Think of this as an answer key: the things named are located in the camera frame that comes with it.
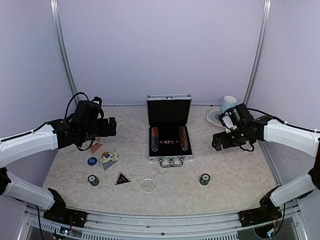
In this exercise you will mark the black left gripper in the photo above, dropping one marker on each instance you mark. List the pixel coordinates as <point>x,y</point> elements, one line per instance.
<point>105,131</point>

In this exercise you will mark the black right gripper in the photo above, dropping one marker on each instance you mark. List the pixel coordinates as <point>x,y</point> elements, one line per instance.
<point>216,139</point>

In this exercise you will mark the blue playing card deck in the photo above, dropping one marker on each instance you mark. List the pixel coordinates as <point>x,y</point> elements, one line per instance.
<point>109,160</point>

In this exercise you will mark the aluminium poker case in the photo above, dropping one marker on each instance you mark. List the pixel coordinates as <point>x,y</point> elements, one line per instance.
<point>168,113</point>

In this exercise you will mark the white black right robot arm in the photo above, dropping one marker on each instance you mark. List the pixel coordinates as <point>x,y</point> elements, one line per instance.
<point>298,142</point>

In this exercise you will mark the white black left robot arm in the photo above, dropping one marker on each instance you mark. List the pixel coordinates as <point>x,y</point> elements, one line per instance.
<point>16,147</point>

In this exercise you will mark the red playing card deck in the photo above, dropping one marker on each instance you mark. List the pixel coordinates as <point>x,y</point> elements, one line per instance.
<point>96,145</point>

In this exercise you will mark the orange round button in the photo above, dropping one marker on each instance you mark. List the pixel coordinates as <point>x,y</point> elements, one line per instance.
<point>104,154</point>

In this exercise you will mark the white swirl plate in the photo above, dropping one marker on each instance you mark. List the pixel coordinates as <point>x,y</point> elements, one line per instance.
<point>212,116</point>

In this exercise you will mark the right poker chip row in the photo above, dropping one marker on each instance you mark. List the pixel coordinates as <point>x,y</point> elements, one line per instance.
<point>183,138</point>

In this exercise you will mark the poker chip row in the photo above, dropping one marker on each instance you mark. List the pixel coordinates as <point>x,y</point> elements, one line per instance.
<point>183,138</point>
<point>155,142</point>

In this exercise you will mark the blue small blind button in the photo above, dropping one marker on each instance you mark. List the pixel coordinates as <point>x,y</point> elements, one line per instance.
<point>92,161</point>

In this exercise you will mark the light blue ribbed cup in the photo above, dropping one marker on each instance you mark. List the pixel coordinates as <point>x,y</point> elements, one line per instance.
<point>228,102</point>

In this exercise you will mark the right green chip stack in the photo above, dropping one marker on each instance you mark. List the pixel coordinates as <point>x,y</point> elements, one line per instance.
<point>204,179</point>

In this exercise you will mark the green chip stack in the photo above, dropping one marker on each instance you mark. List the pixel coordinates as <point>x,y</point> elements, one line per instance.
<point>204,179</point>
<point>93,180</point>

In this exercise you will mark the left poker chip row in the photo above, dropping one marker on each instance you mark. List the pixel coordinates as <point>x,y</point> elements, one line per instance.
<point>155,142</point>

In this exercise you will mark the black triangular dealer button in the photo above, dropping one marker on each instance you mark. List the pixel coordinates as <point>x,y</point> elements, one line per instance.
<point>122,179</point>

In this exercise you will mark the red dice row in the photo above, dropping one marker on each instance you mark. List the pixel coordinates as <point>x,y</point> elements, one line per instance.
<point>167,142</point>

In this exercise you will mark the left green chip stack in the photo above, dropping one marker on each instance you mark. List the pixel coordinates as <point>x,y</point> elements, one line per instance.
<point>93,180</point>

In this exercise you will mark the clear round plastic lid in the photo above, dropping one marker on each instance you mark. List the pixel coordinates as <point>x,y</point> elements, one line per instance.
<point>148,185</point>

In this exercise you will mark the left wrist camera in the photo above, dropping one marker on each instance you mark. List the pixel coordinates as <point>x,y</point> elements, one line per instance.
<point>97,100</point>

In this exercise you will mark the front aluminium rail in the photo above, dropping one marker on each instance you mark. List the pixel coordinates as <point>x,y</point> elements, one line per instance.
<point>112,226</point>

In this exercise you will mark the right aluminium frame post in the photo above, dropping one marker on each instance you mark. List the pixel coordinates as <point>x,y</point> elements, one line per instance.
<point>259,50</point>

